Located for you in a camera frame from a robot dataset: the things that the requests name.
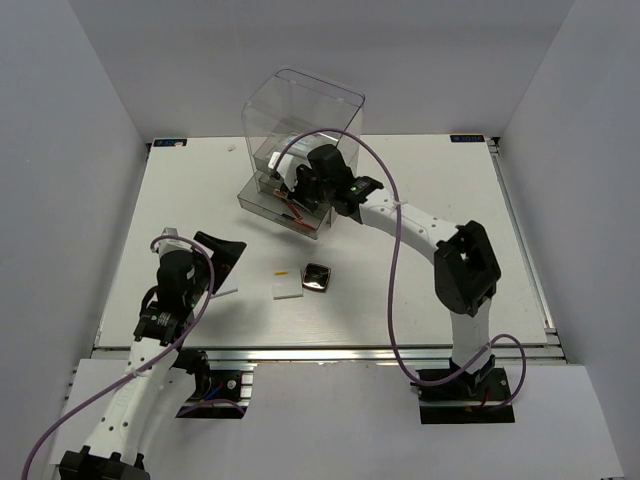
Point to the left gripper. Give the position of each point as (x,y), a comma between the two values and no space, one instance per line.
(225,254)

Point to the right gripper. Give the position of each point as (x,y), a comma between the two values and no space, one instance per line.
(301,175)

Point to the white cotton pad pack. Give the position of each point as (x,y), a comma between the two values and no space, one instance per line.
(305,144)
(279,163)

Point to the dark red lip gloss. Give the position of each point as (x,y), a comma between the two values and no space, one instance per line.
(293,209)

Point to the clear acrylic drawer organizer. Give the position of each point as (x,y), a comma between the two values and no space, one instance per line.
(293,100)

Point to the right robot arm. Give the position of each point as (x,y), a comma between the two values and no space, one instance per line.
(466,270)

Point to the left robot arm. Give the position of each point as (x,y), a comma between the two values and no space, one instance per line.
(162,380)

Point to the white flat packet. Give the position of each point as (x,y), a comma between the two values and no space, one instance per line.
(228,286)

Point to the white square compact box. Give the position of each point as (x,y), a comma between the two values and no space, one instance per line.
(287,284)

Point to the black gold compact case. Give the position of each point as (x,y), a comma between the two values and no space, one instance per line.
(316,277)

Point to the blue label left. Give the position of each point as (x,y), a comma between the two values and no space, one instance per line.
(169,142)

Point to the blue label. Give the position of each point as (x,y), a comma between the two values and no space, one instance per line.
(466,138)
(169,142)

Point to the blue label right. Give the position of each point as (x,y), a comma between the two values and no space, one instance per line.
(466,138)

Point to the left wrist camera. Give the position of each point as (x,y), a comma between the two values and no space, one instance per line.
(169,242)

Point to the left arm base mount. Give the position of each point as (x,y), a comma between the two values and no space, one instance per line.
(224,395)

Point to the aluminium front rail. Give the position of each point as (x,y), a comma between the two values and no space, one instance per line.
(535,353)

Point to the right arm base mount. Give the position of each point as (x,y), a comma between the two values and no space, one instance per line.
(455,404)

